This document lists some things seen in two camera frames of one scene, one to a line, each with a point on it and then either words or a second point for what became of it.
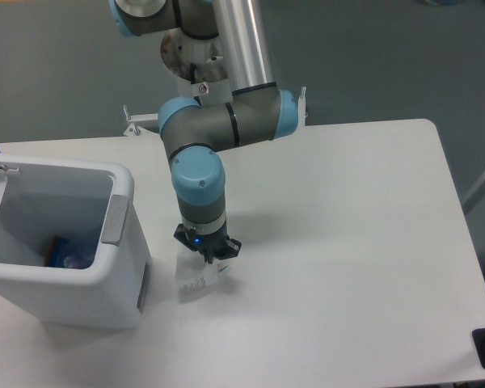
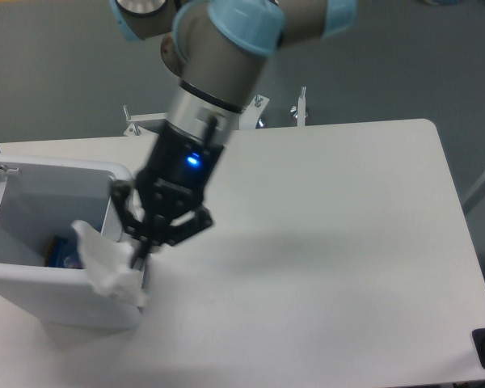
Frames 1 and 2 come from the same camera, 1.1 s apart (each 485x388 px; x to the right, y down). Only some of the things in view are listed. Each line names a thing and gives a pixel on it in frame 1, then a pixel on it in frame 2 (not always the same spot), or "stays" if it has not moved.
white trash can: x=30 y=199 stays
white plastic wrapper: x=195 y=276 to x=111 y=263
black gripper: x=209 y=245 to x=174 y=178
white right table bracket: x=301 y=107 stays
